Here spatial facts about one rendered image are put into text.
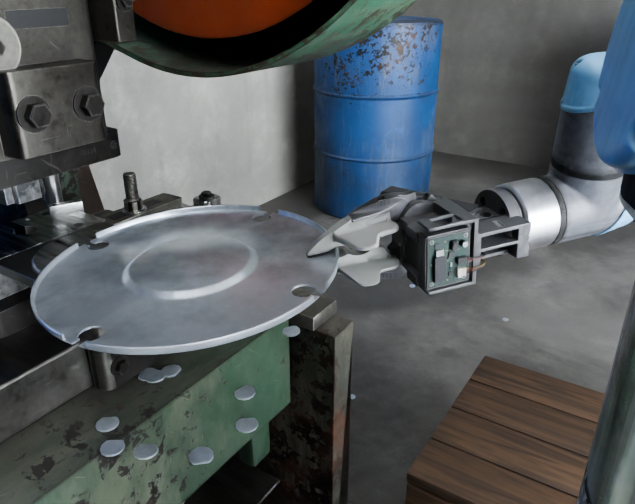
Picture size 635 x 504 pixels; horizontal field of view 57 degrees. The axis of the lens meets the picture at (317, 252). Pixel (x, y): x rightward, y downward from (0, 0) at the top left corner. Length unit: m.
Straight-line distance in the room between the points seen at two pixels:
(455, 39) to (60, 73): 3.41
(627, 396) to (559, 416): 0.84
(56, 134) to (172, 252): 0.16
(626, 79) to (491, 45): 3.58
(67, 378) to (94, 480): 0.11
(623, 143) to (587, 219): 0.42
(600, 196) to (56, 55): 0.57
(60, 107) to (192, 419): 0.36
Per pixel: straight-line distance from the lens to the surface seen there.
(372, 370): 1.78
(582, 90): 0.63
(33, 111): 0.61
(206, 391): 0.70
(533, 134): 3.84
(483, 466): 1.03
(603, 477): 0.36
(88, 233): 0.73
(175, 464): 0.71
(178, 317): 0.51
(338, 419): 0.89
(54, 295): 0.59
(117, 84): 2.32
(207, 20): 0.93
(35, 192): 0.75
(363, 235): 0.57
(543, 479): 1.04
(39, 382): 0.66
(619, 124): 0.26
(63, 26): 0.68
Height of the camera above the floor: 1.05
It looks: 25 degrees down
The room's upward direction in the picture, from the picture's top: straight up
